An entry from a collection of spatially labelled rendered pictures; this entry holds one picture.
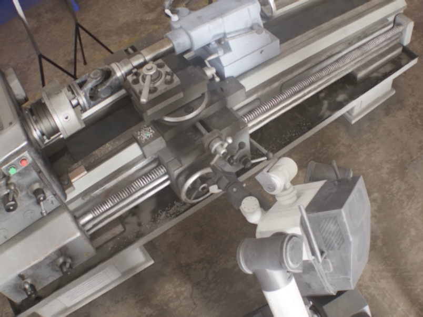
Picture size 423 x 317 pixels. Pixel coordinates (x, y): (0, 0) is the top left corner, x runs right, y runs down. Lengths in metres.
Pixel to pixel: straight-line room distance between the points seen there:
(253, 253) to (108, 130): 1.33
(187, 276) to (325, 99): 1.29
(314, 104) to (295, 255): 1.67
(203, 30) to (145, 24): 2.06
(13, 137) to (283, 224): 1.00
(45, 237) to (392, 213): 1.97
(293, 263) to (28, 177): 1.08
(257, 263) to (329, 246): 0.22
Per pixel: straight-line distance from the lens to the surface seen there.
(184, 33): 2.07
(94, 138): 2.32
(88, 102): 2.00
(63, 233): 2.01
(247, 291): 2.58
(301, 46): 2.43
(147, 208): 2.40
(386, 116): 3.29
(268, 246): 1.15
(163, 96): 1.91
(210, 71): 2.03
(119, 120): 2.35
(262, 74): 2.26
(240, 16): 2.15
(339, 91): 2.81
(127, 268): 2.66
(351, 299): 1.42
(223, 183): 1.88
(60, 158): 2.34
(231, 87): 2.16
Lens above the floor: 2.44
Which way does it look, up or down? 56 degrees down
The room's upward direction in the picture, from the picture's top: 11 degrees counter-clockwise
